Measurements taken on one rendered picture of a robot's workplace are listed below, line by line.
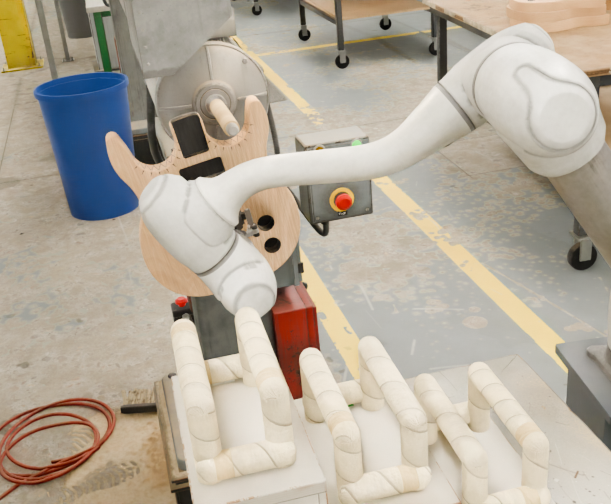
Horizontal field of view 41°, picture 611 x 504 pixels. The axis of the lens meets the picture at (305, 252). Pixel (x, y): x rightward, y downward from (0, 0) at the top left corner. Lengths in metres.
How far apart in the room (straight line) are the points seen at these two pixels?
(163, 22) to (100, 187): 3.16
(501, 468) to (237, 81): 1.04
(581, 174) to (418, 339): 2.02
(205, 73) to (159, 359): 1.69
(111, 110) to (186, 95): 2.71
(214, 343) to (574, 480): 1.28
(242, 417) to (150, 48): 0.74
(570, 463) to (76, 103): 3.63
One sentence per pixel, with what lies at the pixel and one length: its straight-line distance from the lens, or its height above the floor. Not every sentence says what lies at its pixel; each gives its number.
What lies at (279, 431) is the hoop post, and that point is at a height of 1.15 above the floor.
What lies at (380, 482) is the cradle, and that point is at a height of 1.05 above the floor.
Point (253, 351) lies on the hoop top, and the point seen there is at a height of 1.21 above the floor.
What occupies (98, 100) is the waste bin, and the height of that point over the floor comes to 0.67.
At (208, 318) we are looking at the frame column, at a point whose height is 0.63.
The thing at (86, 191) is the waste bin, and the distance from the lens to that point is 4.67.
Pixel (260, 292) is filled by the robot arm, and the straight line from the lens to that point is 1.39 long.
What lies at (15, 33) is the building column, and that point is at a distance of 9.08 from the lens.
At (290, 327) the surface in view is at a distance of 2.27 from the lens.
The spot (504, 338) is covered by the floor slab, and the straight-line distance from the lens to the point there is 3.27.
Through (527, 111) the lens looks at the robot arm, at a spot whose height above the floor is 1.38.
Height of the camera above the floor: 1.72
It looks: 26 degrees down
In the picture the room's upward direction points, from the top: 5 degrees counter-clockwise
